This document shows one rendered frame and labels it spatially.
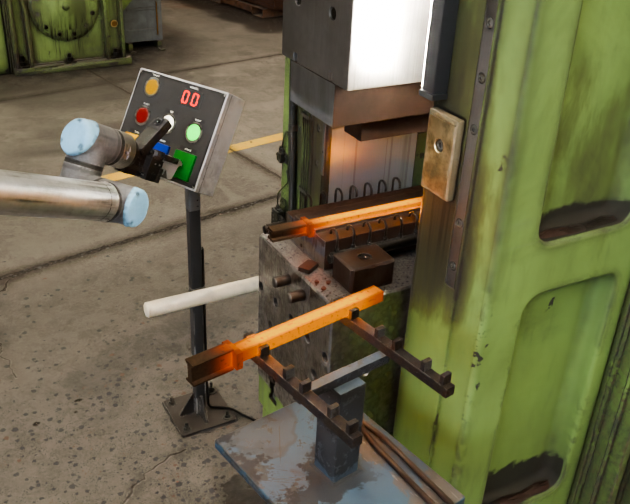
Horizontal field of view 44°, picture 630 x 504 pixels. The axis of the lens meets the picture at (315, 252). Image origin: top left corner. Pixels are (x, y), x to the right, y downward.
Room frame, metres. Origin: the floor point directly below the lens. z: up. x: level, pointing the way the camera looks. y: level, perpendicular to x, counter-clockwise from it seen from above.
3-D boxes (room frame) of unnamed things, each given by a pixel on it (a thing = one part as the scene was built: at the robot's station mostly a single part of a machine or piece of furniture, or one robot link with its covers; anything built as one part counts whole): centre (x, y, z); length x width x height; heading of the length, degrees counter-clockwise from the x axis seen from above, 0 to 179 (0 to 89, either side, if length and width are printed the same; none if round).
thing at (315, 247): (1.78, -0.15, 0.96); 0.42 x 0.20 x 0.09; 120
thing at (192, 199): (2.11, 0.38, 0.54); 0.04 x 0.04 x 1.08; 30
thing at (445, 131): (1.47, -0.24, 1.27); 0.09 x 0.02 x 0.17; 30
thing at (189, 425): (2.12, 0.38, 0.05); 0.22 x 0.22 x 0.09; 30
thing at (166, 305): (1.93, 0.28, 0.62); 0.44 x 0.05 x 0.05; 120
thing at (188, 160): (1.96, 0.37, 1.01); 0.07 x 0.05 x 0.07; 55
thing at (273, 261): (1.74, -0.19, 0.69); 0.56 x 0.38 x 0.45; 120
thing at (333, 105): (1.78, -0.15, 1.32); 0.42 x 0.20 x 0.10; 120
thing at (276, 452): (1.11, -0.06, 0.75); 0.40 x 0.30 x 0.02; 40
